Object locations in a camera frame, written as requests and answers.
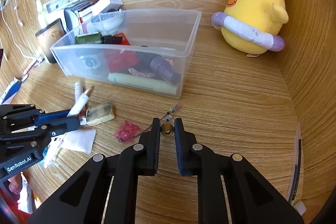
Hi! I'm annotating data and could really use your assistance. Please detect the small gold bell charm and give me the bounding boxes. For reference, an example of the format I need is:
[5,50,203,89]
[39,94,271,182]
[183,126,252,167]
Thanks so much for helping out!
[160,123,174,136]

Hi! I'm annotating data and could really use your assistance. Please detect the white gold trimmer pen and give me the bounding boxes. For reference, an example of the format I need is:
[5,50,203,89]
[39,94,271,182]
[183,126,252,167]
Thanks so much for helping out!
[67,86,95,117]

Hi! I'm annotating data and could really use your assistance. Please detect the white lip balm stick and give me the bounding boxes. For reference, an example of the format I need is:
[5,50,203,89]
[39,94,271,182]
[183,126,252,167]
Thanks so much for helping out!
[74,81,87,119]

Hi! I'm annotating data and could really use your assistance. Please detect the pale green tube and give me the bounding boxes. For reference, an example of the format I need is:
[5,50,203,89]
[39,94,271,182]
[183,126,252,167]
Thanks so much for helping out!
[108,73,178,96]

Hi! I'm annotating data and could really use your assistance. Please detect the white tape roll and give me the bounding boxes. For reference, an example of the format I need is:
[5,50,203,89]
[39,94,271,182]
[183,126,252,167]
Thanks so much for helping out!
[80,55,101,69]

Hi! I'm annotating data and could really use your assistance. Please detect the pink braided bracelet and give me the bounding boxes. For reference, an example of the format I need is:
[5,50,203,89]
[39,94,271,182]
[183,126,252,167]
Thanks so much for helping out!
[127,67,157,79]

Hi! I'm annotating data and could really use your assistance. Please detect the dark green pump bottle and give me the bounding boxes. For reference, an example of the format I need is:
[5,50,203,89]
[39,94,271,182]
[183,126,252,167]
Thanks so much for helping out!
[74,32,122,45]

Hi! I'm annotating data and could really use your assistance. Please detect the white paper sheet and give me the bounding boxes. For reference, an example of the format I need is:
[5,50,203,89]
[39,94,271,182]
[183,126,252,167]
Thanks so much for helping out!
[61,128,96,153]

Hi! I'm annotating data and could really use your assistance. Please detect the pink crystal hair clip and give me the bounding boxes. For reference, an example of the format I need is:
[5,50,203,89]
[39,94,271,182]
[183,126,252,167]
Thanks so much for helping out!
[114,121,141,141]

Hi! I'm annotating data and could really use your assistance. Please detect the purple grey cylinder bottle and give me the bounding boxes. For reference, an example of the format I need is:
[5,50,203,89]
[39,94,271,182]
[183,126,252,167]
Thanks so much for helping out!
[135,52,181,85]

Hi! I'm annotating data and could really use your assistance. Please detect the red envelope packet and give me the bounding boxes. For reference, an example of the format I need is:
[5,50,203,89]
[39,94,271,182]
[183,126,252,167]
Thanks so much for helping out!
[102,33,139,73]

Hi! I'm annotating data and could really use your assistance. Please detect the clear plastic storage box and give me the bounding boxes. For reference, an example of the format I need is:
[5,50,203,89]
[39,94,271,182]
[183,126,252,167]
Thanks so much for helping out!
[51,9,202,99]

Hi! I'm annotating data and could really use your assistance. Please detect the stack of books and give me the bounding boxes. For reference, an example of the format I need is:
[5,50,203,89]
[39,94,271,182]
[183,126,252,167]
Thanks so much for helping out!
[43,0,123,32]

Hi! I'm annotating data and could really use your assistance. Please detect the yellow chick plush toy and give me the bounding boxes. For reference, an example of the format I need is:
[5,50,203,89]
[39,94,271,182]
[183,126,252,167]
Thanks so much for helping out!
[211,0,289,56]

